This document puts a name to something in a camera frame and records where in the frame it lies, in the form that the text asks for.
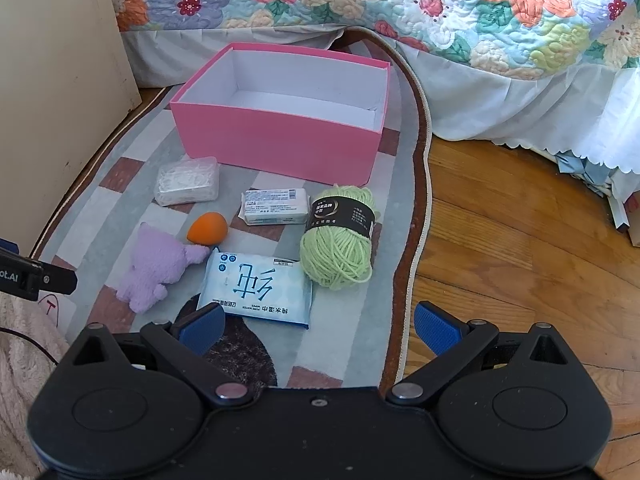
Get white paper red letter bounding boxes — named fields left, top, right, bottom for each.
left=38, top=292, right=77, bottom=335

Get papers under bed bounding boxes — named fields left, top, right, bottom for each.
left=554, top=151, right=640, bottom=247

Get white bed skirt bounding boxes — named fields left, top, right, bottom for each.
left=122, top=25, right=639, bottom=200

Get small white tissue pack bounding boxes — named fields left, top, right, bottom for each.
left=239, top=188, right=310, bottom=226

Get floral quilt bedspread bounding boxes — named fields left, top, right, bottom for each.
left=112, top=0, right=639, bottom=79

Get purple plush toy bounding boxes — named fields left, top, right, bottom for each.
left=116, top=222, right=210, bottom=314

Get orange makeup sponge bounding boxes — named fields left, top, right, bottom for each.
left=186, top=211, right=229, bottom=246

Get green yarn ball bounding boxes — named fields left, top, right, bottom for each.
left=299, top=185, right=378, bottom=290

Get pink cardboard box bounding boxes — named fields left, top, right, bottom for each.
left=169, top=42, right=390, bottom=186

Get checkered grey rug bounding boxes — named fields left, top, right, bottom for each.
left=34, top=28, right=431, bottom=389

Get pink fluffy blanket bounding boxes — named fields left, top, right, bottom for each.
left=1, top=294, right=68, bottom=479

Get black cable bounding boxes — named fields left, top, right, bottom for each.
left=0, top=326, right=61, bottom=366

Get blue wet wipes pack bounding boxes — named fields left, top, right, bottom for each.
left=198, top=249, right=314, bottom=328

